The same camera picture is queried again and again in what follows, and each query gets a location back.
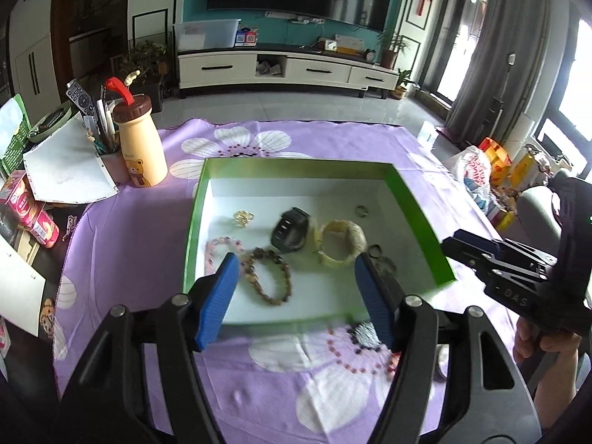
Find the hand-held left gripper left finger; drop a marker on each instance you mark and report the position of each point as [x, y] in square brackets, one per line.
[217, 300]

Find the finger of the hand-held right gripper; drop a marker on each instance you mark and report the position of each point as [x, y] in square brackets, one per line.
[481, 240]
[471, 255]

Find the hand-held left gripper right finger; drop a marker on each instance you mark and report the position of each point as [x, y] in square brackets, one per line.
[374, 296]

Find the green jade pendant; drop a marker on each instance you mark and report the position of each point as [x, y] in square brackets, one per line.
[387, 267]

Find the cream bangle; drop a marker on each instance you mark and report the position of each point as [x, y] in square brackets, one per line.
[330, 252]

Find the gold flower brooch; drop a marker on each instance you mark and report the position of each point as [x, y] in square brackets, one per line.
[243, 217]

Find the black wrist watch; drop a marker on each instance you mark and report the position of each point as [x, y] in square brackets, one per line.
[291, 233]

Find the green cardboard box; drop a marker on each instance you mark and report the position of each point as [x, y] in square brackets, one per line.
[296, 180]

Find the person's right forearm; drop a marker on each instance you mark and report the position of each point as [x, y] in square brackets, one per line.
[557, 388]

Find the person's right hand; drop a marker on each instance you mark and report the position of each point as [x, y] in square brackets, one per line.
[550, 342]

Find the black white flower brooch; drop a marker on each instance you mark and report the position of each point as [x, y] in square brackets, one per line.
[365, 333]

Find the grey chair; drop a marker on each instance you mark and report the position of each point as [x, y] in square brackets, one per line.
[536, 212]

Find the white red plastic bag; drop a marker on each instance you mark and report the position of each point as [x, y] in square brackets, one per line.
[471, 171]

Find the yellow red carton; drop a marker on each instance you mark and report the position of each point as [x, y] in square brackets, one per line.
[497, 159]

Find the purple floral cloth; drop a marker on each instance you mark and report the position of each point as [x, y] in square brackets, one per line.
[138, 249]

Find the small white carton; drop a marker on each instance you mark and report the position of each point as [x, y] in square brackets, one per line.
[428, 135]

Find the stick vacuum cleaner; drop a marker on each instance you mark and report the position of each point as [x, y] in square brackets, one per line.
[502, 88]

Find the yellow bear bottle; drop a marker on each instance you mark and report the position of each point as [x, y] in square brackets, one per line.
[138, 148]

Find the bear shaped coaster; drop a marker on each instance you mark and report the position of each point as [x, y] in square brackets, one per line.
[46, 317]

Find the small potted plant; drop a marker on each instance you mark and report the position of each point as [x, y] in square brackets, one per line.
[403, 84]

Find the grey curtain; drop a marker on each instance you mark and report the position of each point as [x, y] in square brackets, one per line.
[490, 55]

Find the pink yogurt cup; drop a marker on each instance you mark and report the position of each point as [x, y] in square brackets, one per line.
[21, 199]
[44, 229]

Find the white paper sheet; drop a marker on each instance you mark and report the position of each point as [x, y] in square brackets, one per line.
[69, 166]

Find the pen holder with pens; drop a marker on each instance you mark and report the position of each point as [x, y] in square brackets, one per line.
[104, 134]

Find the tall potted plant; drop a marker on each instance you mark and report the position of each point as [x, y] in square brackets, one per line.
[392, 48]

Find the small alarm clock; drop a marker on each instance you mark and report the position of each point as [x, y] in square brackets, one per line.
[370, 54]

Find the white tv cabinet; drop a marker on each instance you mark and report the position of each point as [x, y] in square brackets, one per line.
[286, 71]

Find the cardboard items on cabinet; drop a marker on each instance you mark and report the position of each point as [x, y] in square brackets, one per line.
[342, 44]

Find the grey remote control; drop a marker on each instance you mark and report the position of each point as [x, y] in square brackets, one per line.
[81, 97]

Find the leafy houseplant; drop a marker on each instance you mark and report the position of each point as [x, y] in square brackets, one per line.
[143, 62]

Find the green white bag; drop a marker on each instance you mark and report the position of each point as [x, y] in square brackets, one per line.
[14, 134]

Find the clear plastic storage box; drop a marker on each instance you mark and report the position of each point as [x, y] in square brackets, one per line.
[208, 34]

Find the white power strip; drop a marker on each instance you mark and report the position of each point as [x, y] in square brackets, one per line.
[307, 20]

